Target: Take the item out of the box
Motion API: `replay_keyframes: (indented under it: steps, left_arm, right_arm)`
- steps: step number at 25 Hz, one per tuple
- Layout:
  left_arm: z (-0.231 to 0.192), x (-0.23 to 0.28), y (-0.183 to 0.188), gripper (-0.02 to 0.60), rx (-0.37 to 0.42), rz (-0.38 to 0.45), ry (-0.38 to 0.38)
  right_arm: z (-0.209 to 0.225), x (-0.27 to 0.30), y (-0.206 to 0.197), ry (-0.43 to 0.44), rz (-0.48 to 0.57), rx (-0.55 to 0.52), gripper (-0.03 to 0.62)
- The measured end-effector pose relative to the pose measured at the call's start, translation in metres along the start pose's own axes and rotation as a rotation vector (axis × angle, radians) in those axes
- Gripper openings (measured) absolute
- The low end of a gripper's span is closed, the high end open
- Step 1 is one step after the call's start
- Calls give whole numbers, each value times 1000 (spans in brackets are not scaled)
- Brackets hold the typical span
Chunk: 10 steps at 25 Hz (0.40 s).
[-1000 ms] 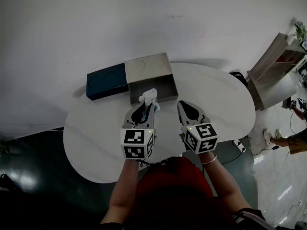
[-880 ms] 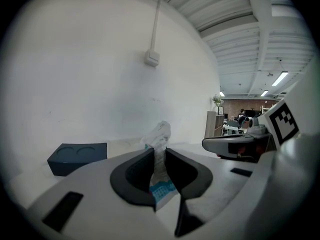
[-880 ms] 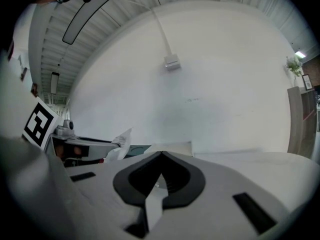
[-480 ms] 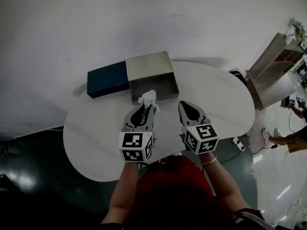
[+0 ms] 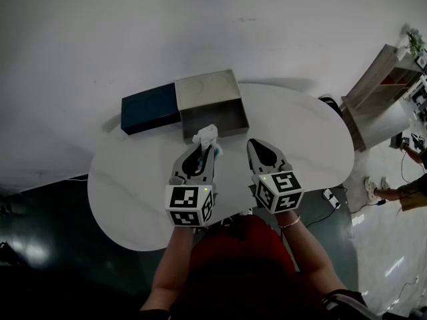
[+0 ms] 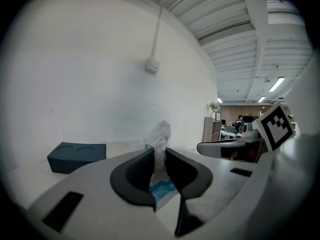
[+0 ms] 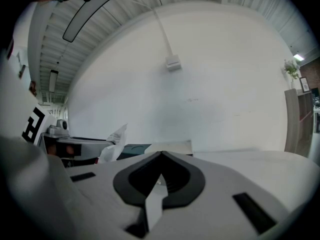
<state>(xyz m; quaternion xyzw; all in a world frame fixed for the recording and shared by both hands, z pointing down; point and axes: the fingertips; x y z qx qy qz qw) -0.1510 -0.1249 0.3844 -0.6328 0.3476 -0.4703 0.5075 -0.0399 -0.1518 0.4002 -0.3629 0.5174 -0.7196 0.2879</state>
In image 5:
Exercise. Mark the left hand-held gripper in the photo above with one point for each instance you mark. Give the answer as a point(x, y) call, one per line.
point(185, 202)

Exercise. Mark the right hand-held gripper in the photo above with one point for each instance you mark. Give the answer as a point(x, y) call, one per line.
point(283, 188)

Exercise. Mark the white and blue cloth item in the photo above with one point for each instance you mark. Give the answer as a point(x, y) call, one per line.
point(207, 137)

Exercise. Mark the grey cardboard storage box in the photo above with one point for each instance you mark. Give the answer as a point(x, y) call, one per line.
point(213, 112)

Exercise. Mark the person's right forearm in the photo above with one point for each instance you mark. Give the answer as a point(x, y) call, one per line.
point(317, 258)

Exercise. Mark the person's left forearm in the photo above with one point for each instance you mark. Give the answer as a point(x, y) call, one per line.
point(170, 265)

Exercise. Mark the dark blue box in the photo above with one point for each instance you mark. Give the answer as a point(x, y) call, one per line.
point(150, 110)

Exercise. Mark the white power strip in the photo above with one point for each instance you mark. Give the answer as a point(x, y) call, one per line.
point(331, 198)

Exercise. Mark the black stool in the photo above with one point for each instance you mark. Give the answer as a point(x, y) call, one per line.
point(332, 107)

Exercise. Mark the person's red garment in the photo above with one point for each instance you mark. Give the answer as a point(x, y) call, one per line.
point(243, 245)

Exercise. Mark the wooden shelf unit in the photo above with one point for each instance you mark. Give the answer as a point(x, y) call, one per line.
point(377, 105)

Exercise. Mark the green potted plant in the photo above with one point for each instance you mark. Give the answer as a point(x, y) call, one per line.
point(413, 40)

